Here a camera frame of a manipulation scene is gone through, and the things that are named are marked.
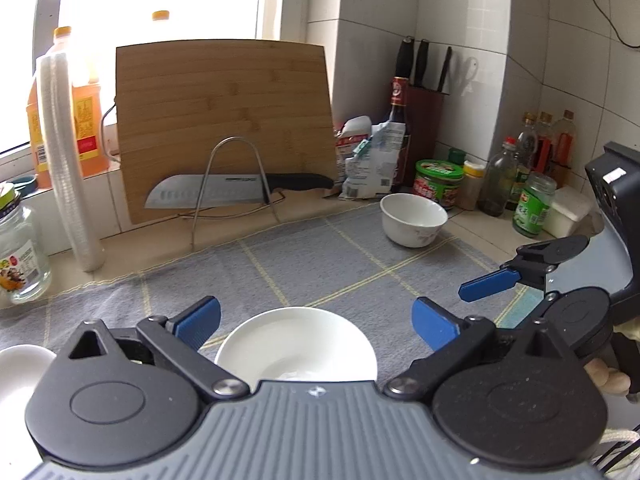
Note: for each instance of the yellow lidded spice jar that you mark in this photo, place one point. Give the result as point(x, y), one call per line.
point(472, 190)

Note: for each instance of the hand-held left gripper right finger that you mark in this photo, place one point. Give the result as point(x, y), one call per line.
point(435, 325)

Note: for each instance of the small teal bowl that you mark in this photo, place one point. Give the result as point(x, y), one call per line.
point(24, 185)

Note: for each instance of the green label bottle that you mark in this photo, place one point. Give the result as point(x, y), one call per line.
point(532, 210)

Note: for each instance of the bamboo cutting board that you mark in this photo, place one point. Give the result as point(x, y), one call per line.
point(225, 110)

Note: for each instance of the white floral bowl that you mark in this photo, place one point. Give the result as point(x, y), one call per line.
point(295, 340)
point(412, 215)
point(20, 375)

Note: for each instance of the stack of clear plastic cups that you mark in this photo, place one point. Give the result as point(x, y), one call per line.
point(65, 160)

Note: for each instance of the glass jar with yellow lid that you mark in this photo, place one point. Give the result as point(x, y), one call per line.
point(25, 260)

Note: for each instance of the red and white food bag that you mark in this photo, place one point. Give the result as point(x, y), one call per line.
point(350, 135)

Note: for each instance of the white plastic box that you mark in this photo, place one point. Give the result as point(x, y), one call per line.
point(565, 210)

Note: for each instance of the green lidded sauce jar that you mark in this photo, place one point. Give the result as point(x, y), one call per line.
point(437, 185)

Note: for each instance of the white and blue food bag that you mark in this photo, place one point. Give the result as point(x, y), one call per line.
point(370, 170)

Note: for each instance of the dark soy sauce bottle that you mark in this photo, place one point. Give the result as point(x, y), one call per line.
point(398, 110)

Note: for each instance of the white wall hook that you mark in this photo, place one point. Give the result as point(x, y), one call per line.
point(470, 67)

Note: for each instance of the grey checkered dish cloth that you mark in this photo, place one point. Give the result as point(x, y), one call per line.
point(325, 270)

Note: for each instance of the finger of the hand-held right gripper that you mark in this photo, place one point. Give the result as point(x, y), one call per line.
point(487, 285)

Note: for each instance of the dark brown knife block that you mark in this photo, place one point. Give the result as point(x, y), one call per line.
point(425, 125)

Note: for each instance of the orange cooking oil bottle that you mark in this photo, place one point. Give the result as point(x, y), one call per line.
point(161, 16)
point(90, 125)

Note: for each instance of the clear condiment bottle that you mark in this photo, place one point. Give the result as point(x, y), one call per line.
point(526, 140)
point(545, 130)

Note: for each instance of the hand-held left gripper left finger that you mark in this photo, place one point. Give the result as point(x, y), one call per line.
point(197, 320)

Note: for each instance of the orange liquid condiment bottle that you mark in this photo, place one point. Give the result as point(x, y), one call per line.
point(565, 140)

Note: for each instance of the person's right hand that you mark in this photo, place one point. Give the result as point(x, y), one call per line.
point(607, 380)

